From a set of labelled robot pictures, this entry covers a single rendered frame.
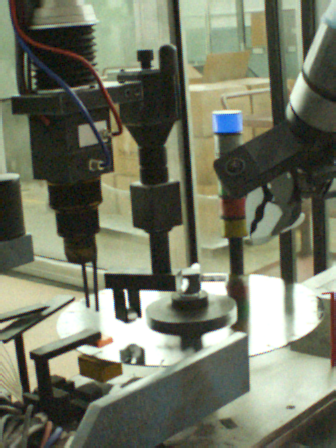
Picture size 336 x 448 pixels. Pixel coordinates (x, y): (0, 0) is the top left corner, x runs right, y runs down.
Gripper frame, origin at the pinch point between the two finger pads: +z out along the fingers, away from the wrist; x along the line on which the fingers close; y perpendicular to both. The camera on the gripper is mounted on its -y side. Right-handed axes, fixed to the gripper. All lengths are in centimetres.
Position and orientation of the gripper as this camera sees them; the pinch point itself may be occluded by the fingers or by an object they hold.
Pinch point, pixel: (252, 236)
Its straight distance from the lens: 106.3
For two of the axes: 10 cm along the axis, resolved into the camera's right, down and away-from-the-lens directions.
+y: 8.6, -2.0, 4.8
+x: -4.6, -7.2, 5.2
